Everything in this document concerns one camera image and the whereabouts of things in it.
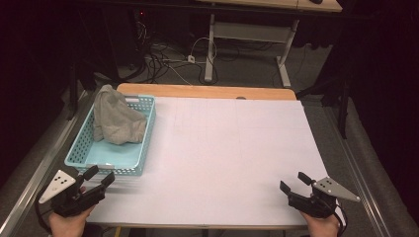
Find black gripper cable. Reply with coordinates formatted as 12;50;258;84
34;197;53;235
331;202;349;237

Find person's right hand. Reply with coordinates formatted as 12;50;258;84
299;211;341;237

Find desk with white metal legs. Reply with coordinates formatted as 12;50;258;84
197;0;344;89

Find grey shorts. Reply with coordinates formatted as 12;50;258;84
92;84;147;145

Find light blue plastic basket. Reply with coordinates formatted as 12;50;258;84
63;94;157;177

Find straight white cable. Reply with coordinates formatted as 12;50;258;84
144;53;193;86

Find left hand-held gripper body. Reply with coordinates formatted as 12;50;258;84
39;169;107;218

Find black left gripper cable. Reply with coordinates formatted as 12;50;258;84
34;197;53;235

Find black stand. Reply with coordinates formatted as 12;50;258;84
295;48;352;140
65;62;98;121

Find metal floor rail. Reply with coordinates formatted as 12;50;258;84
322;103;393;237
0;90;97;237

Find person's left hand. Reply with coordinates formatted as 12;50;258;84
48;206;96;237

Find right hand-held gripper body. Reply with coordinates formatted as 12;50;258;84
288;177;361;219

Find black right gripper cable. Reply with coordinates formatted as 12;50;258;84
331;202;349;237

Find looped white cable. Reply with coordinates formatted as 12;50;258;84
190;36;218;65

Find bundle of black cables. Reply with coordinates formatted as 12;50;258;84
134;19;220;86

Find dark computer case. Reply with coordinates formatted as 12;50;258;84
105;8;147;72

